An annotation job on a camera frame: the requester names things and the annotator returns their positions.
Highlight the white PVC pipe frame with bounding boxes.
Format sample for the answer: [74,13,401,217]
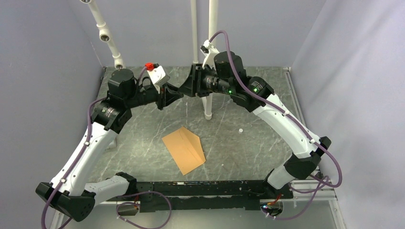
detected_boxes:
[79,0,220,121]

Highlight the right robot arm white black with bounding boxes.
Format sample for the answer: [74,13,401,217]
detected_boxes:
[179,52,331,198]

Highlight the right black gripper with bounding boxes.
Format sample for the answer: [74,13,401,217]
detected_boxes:
[178,64,233,98]

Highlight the brown paper envelope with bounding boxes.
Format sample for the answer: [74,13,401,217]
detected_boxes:
[162,127,206,175]

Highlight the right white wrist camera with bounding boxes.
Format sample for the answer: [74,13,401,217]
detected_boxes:
[200,40,220,69]

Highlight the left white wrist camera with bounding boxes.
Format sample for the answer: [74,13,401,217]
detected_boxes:
[145,62,170,94]

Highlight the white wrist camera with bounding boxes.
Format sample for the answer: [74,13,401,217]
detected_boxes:
[145,62,170,94]
[200,40,220,69]

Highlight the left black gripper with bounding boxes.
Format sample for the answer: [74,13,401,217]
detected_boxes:
[125,82,184,110]

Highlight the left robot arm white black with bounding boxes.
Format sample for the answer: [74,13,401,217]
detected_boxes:
[36,64,182,222]

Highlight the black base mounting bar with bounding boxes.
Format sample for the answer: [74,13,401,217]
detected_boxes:
[109,180,293,213]

